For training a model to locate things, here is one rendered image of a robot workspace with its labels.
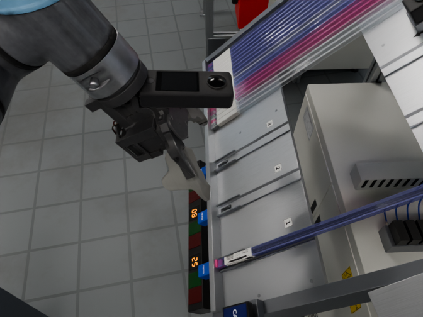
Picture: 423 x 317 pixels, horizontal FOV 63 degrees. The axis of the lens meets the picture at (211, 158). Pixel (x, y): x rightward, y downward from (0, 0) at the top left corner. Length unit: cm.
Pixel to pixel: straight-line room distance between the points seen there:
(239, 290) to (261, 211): 14
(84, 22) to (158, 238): 119
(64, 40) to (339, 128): 81
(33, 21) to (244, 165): 47
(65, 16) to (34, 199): 142
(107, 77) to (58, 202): 132
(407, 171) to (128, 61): 73
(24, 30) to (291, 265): 46
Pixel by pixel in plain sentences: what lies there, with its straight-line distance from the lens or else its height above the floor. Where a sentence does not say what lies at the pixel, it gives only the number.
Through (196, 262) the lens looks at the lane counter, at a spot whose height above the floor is 66.
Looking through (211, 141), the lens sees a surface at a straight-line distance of 80.
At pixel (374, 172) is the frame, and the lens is 91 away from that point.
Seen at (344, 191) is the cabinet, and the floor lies 62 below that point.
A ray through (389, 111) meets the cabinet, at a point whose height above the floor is 62.
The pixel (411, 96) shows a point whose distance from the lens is 60.
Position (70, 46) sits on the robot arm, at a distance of 38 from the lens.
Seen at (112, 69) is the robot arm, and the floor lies 111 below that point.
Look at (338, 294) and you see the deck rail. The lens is 51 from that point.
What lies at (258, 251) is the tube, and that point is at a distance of 59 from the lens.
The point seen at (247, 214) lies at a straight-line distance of 65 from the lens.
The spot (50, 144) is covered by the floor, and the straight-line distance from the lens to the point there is 191.
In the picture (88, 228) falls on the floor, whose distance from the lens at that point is 157.
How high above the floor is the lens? 134
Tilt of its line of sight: 53 degrees down
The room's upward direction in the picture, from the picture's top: straight up
